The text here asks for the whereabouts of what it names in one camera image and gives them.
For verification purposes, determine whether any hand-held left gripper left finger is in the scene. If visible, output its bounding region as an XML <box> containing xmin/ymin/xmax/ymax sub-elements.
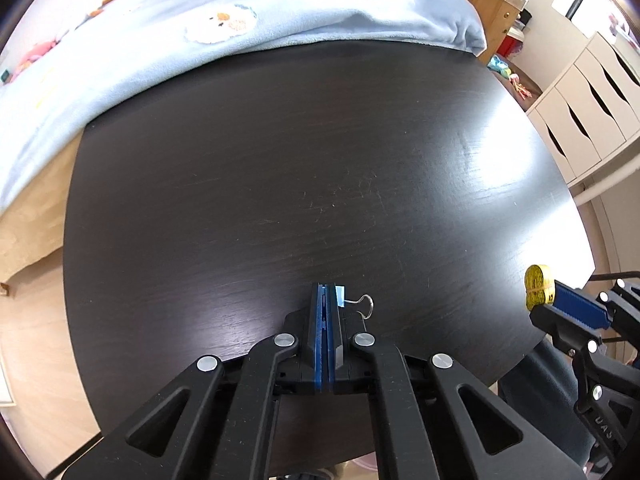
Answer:
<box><xmin>60</xmin><ymin>282</ymin><xmax>328</xmax><ymax>480</ymax></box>

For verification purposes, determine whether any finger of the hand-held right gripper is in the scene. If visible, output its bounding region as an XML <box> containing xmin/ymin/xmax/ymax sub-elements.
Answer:
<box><xmin>530</xmin><ymin>280</ymin><xmax>615</xmax><ymax>356</ymax></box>
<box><xmin>597</xmin><ymin>277</ymin><xmax>640</xmax><ymax>318</ymax></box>

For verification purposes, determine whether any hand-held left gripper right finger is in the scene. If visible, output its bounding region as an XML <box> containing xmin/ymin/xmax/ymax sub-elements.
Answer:
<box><xmin>327</xmin><ymin>282</ymin><xmax>588</xmax><ymax>480</ymax></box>

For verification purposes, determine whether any blue binder clip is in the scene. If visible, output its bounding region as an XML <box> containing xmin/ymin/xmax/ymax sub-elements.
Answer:
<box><xmin>336</xmin><ymin>285</ymin><xmax>375</xmax><ymax>318</ymax></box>

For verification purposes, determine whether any yellow tape measure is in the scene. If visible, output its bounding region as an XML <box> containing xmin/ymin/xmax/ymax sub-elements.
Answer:
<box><xmin>525</xmin><ymin>264</ymin><xmax>555</xmax><ymax>311</ymax></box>

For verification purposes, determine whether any pink bin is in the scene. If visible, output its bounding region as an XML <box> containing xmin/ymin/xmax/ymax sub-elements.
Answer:
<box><xmin>345</xmin><ymin>455</ymin><xmax>383</xmax><ymax>473</ymax></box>

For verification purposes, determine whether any person's grey pants leg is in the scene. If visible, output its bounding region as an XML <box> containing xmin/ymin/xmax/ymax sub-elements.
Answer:
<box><xmin>497</xmin><ymin>340</ymin><xmax>596</xmax><ymax>466</ymax></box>

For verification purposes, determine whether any white drawer unit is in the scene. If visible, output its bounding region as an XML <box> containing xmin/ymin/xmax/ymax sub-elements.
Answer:
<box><xmin>527</xmin><ymin>30</ymin><xmax>640</xmax><ymax>186</ymax></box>

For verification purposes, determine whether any wooden cabinet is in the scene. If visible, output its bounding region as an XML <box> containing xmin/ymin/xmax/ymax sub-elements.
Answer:
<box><xmin>440</xmin><ymin>0</ymin><xmax>531</xmax><ymax>61</ymax></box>

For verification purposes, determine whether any light blue printed blanket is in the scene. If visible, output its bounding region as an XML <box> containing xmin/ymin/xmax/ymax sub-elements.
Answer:
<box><xmin>0</xmin><ymin>0</ymin><xmax>488</xmax><ymax>211</ymax></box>

